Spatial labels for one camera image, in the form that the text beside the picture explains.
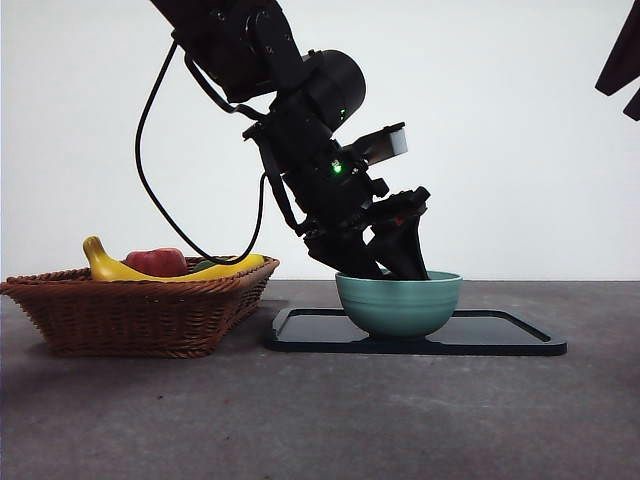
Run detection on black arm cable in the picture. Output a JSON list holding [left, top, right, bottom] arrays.
[[135, 42, 266, 267], [184, 52, 271, 121]]

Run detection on dark rectangular tray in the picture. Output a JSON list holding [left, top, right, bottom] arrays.
[[263, 307, 569, 356]]

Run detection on red apple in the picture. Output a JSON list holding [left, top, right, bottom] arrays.
[[123, 246, 189, 277]]

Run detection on yellow banana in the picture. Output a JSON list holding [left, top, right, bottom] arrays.
[[82, 235, 266, 284]]

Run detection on brown wicker basket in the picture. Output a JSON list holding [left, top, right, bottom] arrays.
[[0, 255, 281, 359]]

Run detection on teal ribbed bowl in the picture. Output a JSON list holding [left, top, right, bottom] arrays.
[[334, 270, 464, 342]]

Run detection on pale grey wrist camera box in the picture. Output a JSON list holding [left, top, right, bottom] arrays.
[[349, 122, 409, 166]]

